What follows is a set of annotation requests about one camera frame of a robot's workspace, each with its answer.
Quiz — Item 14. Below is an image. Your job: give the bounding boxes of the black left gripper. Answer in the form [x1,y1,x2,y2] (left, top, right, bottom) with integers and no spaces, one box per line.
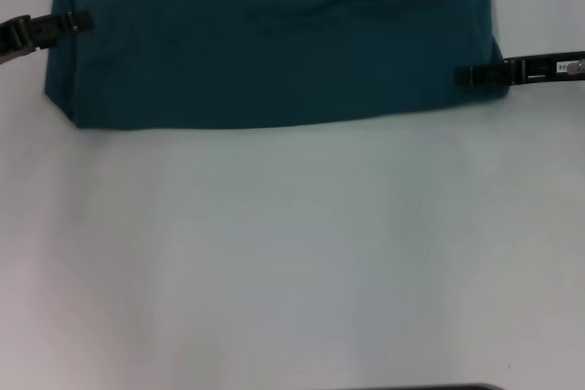
[0,9,96,67]

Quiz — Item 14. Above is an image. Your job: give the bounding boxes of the teal FREE print T-shirt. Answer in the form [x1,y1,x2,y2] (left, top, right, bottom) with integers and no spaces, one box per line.
[43,0,511,131]

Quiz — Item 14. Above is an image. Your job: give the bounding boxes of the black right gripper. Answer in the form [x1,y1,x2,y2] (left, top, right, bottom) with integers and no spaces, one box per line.
[455,50,585,88]

